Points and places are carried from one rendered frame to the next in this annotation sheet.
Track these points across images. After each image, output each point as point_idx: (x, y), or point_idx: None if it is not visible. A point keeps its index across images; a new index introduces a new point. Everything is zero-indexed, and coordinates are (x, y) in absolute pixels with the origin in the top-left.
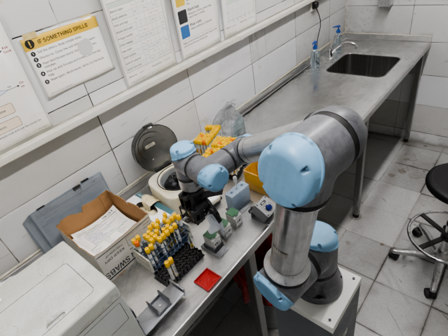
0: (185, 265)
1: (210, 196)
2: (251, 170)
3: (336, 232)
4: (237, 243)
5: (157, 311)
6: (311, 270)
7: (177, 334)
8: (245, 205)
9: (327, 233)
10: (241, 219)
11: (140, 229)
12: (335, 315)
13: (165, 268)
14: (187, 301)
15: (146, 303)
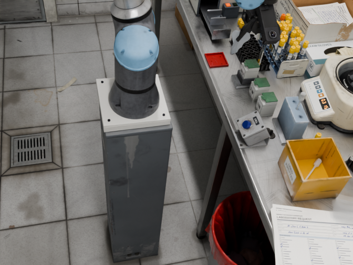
0: (242, 52)
1: (258, 20)
2: (333, 159)
3: (123, 54)
4: (236, 98)
5: (207, 10)
6: (117, 29)
7: (189, 30)
8: (282, 132)
9: (126, 43)
10: (260, 111)
11: (299, 23)
12: (101, 87)
13: (252, 41)
14: (209, 43)
15: (232, 27)
